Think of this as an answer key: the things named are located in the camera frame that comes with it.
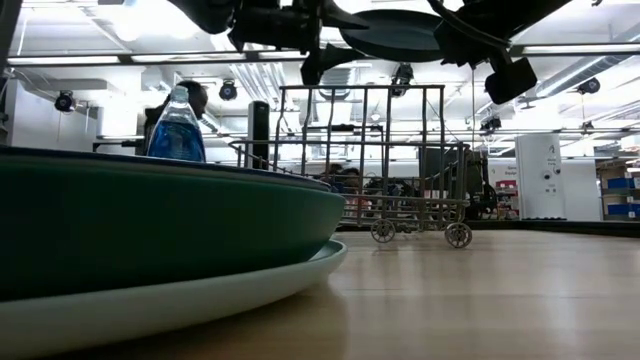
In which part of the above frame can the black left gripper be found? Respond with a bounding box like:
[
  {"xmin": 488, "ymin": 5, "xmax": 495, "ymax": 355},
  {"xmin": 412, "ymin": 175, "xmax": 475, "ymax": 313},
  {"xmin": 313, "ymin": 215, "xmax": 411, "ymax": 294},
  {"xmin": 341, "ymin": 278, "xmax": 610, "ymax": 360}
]
[{"xmin": 227, "ymin": 0, "xmax": 371, "ymax": 86}]

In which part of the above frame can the black plate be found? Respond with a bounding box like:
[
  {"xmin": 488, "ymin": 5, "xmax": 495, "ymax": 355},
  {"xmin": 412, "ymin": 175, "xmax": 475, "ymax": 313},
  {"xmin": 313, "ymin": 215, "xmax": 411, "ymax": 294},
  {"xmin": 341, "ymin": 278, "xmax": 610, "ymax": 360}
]
[{"xmin": 338, "ymin": 8, "xmax": 449, "ymax": 64}]

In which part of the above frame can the dark green deep plate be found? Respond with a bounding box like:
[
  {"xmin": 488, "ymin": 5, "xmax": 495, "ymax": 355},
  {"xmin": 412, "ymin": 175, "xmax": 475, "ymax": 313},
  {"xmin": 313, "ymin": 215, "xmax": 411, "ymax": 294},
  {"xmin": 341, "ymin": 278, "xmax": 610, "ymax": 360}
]
[{"xmin": 0, "ymin": 154, "xmax": 347, "ymax": 303}]

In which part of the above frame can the pale mint plate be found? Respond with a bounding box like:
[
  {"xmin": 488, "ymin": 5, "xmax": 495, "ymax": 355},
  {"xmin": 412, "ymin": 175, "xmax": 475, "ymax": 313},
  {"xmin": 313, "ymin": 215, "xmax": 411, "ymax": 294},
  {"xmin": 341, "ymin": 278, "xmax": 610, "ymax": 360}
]
[{"xmin": 0, "ymin": 239, "xmax": 350, "ymax": 360}]

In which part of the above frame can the black tall column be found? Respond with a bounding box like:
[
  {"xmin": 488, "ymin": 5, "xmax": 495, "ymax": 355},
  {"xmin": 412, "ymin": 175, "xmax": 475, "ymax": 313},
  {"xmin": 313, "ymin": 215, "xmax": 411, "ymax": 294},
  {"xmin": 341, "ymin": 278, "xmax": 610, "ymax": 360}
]
[{"xmin": 247, "ymin": 100, "xmax": 272, "ymax": 171}]

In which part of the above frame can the person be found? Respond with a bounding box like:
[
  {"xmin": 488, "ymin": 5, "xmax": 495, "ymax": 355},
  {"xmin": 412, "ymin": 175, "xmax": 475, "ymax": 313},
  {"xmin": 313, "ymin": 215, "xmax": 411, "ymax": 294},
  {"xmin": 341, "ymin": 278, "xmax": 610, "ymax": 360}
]
[{"xmin": 142, "ymin": 79, "xmax": 210, "ymax": 156}]

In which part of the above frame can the black equipment cart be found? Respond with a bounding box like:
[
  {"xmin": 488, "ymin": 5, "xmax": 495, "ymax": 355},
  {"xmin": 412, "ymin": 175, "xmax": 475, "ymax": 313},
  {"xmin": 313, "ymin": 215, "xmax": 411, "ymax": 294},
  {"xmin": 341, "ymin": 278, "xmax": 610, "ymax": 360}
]
[{"xmin": 419, "ymin": 147, "xmax": 499, "ymax": 221}]

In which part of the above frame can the white kiosk cabinet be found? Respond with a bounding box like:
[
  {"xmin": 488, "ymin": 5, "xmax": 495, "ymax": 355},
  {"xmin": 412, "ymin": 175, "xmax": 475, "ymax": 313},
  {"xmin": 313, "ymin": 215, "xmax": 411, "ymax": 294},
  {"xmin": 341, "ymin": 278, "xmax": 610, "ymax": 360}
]
[{"xmin": 514, "ymin": 133, "xmax": 569, "ymax": 221}]

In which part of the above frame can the ceiling light bar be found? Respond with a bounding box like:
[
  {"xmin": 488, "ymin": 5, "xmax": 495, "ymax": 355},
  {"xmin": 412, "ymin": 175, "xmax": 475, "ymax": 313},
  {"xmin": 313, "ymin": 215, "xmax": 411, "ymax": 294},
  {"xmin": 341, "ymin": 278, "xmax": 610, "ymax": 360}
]
[{"xmin": 7, "ymin": 43, "xmax": 640, "ymax": 66}]

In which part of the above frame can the blue dish soap bottle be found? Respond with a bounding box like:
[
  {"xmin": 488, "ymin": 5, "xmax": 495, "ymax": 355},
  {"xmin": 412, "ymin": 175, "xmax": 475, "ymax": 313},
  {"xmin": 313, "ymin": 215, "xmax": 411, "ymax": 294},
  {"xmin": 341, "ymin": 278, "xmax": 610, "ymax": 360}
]
[{"xmin": 146, "ymin": 84, "xmax": 207, "ymax": 164}]

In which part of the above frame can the blue storage bin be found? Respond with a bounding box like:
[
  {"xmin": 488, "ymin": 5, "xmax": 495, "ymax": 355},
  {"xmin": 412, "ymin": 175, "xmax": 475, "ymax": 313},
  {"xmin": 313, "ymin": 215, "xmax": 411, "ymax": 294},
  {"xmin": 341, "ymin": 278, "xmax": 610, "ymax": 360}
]
[
  {"xmin": 607, "ymin": 203, "xmax": 640, "ymax": 219},
  {"xmin": 607, "ymin": 177, "xmax": 640, "ymax": 191}
]

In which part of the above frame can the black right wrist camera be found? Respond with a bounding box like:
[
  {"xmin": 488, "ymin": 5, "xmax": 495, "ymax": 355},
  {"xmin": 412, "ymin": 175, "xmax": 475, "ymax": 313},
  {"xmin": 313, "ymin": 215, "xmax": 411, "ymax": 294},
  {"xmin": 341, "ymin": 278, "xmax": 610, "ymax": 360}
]
[{"xmin": 483, "ymin": 56, "xmax": 539, "ymax": 106}]

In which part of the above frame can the grey wire dish rack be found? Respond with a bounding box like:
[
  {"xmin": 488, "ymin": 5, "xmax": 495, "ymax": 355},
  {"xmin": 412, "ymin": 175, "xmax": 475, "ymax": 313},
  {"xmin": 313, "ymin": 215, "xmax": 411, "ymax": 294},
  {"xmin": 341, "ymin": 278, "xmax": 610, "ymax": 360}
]
[{"xmin": 228, "ymin": 84, "xmax": 474, "ymax": 250}]

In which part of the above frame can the black aluminium table frame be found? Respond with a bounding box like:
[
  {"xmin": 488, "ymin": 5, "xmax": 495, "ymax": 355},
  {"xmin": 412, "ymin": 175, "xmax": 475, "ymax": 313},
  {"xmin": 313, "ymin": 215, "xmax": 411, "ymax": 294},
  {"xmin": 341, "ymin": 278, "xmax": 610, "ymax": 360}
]
[{"xmin": 344, "ymin": 218, "xmax": 640, "ymax": 239}]

